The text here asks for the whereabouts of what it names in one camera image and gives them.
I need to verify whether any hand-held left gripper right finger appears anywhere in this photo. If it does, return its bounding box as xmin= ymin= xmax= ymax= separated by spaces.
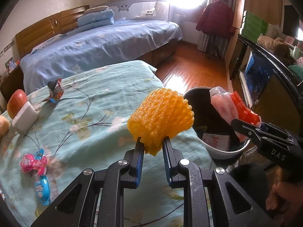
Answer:
xmin=163 ymin=137 xmax=276 ymax=227

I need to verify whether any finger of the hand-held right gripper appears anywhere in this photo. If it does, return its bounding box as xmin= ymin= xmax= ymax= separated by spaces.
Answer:
xmin=231 ymin=119 xmax=263 ymax=145

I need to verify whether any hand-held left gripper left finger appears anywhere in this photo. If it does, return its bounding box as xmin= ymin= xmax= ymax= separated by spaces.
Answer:
xmin=31 ymin=137 xmax=145 ymax=227

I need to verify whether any red white plastic bag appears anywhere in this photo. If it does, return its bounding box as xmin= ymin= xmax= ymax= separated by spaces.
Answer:
xmin=209 ymin=87 xmax=262 ymax=142

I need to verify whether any red white carton box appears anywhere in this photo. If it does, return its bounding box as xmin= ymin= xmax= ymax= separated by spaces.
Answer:
xmin=202 ymin=132 xmax=230 ymax=152

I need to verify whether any round trash bin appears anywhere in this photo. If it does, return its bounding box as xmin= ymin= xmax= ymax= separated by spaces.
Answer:
xmin=183 ymin=87 xmax=252 ymax=160

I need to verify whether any large yellow foam fruit net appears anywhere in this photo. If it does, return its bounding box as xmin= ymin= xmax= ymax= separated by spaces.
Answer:
xmin=127 ymin=87 xmax=195 ymax=157

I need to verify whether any blue oval toy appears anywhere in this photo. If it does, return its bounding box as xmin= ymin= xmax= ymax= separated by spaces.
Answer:
xmin=34 ymin=175 xmax=51 ymax=206

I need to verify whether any pink candy wrapper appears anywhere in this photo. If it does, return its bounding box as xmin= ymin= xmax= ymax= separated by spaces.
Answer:
xmin=20 ymin=148 xmax=48 ymax=176

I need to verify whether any silver foil wrapper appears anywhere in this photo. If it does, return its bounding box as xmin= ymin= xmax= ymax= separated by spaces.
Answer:
xmin=43 ymin=78 xmax=65 ymax=104

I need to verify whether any white foam block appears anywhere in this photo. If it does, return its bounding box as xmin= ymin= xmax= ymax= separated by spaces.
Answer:
xmin=12 ymin=101 xmax=39 ymax=136

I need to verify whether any person's right hand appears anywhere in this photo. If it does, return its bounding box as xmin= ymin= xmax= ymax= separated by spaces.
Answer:
xmin=265 ymin=182 xmax=303 ymax=218

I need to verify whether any black glass cabinet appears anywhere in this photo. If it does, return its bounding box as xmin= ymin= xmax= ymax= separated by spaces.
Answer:
xmin=228 ymin=34 xmax=303 ymax=152

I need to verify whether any brown plush toy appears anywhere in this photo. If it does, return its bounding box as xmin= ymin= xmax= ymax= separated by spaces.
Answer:
xmin=257 ymin=36 xmax=291 ymax=59

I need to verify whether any stack of green boxes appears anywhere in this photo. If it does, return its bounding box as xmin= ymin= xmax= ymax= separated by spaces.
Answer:
xmin=241 ymin=11 xmax=269 ymax=38

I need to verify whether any red coat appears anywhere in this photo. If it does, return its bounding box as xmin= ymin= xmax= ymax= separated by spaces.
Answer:
xmin=195 ymin=0 xmax=235 ymax=38

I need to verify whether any bed with blue sheet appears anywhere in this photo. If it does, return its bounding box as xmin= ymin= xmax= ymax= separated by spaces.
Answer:
xmin=19 ymin=20 xmax=184 ymax=95

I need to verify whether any red yellow apple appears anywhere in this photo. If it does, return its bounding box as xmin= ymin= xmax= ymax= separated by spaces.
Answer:
xmin=7 ymin=89 xmax=28 ymax=119

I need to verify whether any folded blue quilt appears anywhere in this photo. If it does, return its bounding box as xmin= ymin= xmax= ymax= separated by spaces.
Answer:
xmin=78 ymin=9 xmax=114 ymax=27

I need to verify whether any flat blue white pillow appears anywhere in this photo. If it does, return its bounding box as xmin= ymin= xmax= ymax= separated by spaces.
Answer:
xmin=31 ymin=34 xmax=67 ymax=54

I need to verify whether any wooden nightstand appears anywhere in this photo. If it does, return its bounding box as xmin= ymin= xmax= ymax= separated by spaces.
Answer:
xmin=0 ymin=65 xmax=24 ymax=100

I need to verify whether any beige pillow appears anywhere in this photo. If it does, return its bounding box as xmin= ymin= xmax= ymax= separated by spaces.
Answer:
xmin=83 ymin=5 xmax=110 ymax=15

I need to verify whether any wooden headboard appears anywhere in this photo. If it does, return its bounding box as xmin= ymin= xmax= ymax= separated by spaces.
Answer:
xmin=15 ymin=5 xmax=90 ymax=57

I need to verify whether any grey bed guard rail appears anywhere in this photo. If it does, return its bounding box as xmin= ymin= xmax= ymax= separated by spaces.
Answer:
xmin=91 ymin=0 xmax=174 ymax=22

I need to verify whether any photo frame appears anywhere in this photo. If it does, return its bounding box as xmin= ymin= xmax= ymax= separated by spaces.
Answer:
xmin=5 ymin=57 xmax=20 ymax=72

